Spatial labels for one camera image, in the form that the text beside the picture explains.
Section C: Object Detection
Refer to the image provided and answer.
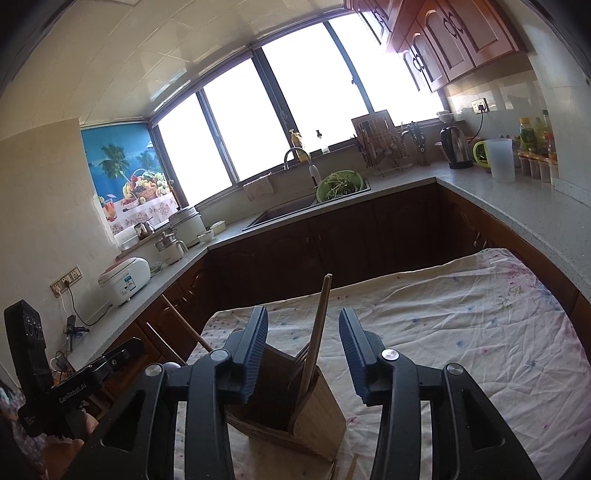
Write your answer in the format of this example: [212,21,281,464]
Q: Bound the kitchen sink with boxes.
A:
[242,178,373,232]

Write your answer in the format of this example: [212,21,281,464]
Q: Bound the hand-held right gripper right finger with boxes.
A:
[339,308,543,480]

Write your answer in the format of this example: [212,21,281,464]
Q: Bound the green colander with vegetables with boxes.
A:
[316,170,363,203]

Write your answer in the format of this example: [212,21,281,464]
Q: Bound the beige wall outlet strip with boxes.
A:
[49,265,83,296]

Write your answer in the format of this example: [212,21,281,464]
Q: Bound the steel electric kettle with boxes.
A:
[438,125,476,169]

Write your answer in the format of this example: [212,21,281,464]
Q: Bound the grey white electric cooker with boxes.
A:
[168,206,208,249]

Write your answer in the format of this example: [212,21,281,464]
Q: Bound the black power cable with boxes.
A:
[59,285,95,328]

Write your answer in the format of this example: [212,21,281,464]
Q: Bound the clear plastic pitcher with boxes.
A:
[486,138,516,184]

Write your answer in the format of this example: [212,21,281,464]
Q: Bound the white bowl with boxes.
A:
[198,221,227,242]

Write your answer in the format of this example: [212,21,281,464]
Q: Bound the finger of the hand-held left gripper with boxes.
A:
[89,337,145,385]

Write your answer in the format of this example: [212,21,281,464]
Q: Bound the chrome kitchen faucet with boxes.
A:
[283,147,321,188]

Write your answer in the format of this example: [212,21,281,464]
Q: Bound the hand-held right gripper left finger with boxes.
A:
[69,305,269,480]

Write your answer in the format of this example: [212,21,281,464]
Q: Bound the wooden chopstick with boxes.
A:
[160,294,214,353]
[145,322,187,367]

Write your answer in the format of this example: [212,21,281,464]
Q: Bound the wooden lower cabinets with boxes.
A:
[88,182,591,407]

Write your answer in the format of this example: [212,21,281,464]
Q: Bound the wooden slatted utensil holder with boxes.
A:
[225,344,347,464]

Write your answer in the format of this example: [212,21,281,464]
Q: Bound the white floral tablecloth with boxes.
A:
[173,248,581,480]

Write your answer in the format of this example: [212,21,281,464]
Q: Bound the group of condiment bottles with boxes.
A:
[516,109,560,184]

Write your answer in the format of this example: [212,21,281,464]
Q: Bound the grey countertop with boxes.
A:
[69,164,591,370]

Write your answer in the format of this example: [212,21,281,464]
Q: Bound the white dish cloth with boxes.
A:
[243,174,274,202]

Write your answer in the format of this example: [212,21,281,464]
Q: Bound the ridged bamboo chopstick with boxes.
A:
[294,274,334,408]

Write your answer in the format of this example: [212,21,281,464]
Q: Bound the large metal fork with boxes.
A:
[287,344,316,389]

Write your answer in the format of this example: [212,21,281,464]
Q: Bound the dish rack with utensils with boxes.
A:
[351,109,414,177]

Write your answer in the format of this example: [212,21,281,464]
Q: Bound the phone on small tripod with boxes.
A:
[64,315,91,352]

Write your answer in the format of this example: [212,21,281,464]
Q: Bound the knife and scissors stand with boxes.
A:
[400,120,433,167]

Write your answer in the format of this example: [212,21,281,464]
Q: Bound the white rice cooker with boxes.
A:
[98,257,153,308]

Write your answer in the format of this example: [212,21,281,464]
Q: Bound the wooden cabinets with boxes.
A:
[88,182,591,407]
[344,0,530,94]

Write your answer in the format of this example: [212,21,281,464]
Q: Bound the wooden upper cabinets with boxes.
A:
[344,0,530,94]

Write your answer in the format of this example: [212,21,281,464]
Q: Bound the small white electric pot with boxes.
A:
[154,232,189,265]

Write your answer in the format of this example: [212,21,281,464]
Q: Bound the kitchen window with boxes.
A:
[147,13,445,207]

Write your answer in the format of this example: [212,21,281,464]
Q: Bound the yellow soap bottle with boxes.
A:
[289,128,310,162]

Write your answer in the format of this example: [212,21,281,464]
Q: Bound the beach and fruit window blind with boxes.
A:
[80,124,182,237]

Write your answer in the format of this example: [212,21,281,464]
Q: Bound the person's left hand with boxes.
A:
[44,410,99,459]

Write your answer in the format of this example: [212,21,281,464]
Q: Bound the green cup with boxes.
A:
[472,139,493,168]

